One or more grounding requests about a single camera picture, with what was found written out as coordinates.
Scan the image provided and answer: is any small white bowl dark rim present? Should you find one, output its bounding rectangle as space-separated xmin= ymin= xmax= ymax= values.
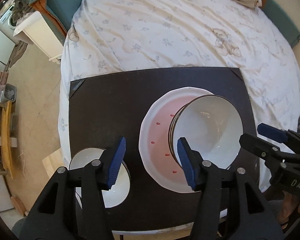
xmin=69 ymin=148 xmax=130 ymax=208

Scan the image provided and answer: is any large pink strawberry plate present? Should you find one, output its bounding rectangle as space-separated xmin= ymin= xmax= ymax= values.
xmin=139 ymin=87 xmax=214 ymax=193

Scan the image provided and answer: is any plain white bowl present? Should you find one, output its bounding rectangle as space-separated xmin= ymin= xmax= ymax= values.
xmin=168 ymin=94 xmax=243 ymax=169

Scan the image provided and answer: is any person's right hand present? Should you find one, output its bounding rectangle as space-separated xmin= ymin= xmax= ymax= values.
xmin=277 ymin=191 xmax=300 ymax=230

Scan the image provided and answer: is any grey waste bin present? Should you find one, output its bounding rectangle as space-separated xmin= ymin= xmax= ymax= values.
xmin=0 ymin=83 xmax=17 ymax=103

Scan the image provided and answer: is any white floral bed sheet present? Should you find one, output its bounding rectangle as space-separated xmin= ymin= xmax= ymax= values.
xmin=58 ymin=0 xmax=300 ymax=198

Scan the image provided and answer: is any brown floor rug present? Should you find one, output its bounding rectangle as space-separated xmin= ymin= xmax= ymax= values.
xmin=6 ymin=41 xmax=28 ymax=68

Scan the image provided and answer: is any white nightstand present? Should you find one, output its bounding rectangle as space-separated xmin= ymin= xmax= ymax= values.
xmin=13 ymin=11 xmax=63 ymax=64

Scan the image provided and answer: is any white washing machine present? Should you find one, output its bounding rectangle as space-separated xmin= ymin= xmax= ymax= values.
xmin=0 ymin=5 xmax=17 ymax=40

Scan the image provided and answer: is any teal bed frame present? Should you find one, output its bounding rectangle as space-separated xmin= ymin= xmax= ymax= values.
xmin=28 ymin=0 xmax=300 ymax=48

